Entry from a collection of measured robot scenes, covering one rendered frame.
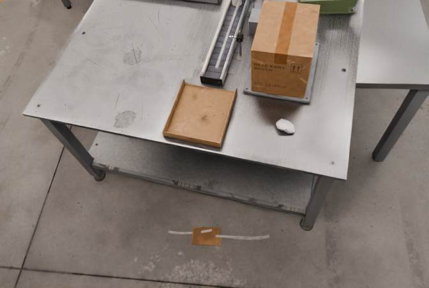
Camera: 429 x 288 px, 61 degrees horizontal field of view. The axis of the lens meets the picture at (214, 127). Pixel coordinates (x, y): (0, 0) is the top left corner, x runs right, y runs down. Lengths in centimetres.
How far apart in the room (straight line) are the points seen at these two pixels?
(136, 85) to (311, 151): 88
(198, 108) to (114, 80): 47
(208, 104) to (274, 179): 70
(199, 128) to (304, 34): 59
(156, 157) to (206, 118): 73
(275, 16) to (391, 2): 80
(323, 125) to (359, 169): 93
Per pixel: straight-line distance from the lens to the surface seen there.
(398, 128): 222
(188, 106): 169
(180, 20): 208
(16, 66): 354
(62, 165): 276
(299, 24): 159
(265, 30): 155
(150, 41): 200
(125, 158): 234
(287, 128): 157
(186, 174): 220
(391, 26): 210
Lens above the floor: 220
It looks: 58 degrees down
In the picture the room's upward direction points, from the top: 10 degrees counter-clockwise
